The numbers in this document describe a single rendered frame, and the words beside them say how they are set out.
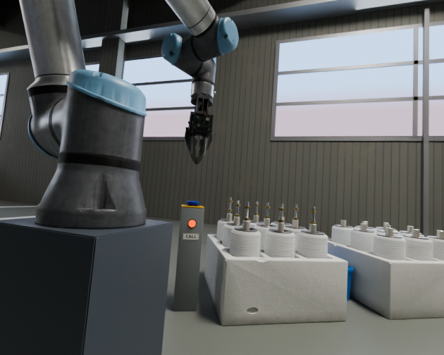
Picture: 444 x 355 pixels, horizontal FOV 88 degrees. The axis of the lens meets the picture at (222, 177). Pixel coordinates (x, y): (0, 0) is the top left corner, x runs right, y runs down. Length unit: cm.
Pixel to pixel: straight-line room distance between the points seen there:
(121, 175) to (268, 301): 56
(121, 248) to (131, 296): 8
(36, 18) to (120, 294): 47
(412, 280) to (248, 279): 56
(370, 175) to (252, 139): 129
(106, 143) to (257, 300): 58
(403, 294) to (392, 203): 189
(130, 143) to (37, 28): 27
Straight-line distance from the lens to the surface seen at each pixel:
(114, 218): 35
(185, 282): 78
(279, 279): 75
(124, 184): 37
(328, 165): 274
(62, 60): 54
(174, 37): 74
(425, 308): 111
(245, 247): 72
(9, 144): 535
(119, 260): 34
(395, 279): 99
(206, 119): 73
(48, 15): 57
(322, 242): 83
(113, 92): 39
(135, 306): 40
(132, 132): 39
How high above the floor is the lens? 36
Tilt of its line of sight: 4 degrees up
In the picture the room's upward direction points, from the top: 4 degrees clockwise
